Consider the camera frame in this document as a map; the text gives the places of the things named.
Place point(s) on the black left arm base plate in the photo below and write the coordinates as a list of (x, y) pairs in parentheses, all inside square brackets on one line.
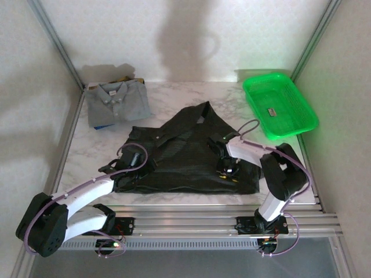
[(127, 226)]

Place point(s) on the aluminium corner post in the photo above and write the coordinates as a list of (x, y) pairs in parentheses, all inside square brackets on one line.
[(58, 43), (313, 43)]

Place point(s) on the small basket label sticker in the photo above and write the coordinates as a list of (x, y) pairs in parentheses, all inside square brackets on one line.
[(271, 112)]

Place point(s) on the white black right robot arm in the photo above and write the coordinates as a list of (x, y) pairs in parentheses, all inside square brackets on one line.
[(246, 152)]

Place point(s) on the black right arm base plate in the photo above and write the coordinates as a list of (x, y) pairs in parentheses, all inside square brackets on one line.
[(246, 226)]

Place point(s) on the aluminium table side rail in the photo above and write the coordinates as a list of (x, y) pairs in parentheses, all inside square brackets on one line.
[(315, 191), (69, 139)]

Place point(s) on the black pinstripe long sleeve shirt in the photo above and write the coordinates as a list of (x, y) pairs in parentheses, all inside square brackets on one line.
[(188, 162)]

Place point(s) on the green plastic basket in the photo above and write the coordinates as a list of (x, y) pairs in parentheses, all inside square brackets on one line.
[(301, 101)]

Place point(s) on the aluminium rail frame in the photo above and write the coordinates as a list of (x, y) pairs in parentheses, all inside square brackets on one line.
[(185, 223)]

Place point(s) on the grey button-up shirt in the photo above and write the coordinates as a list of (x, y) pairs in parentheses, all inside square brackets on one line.
[(116, 104)]

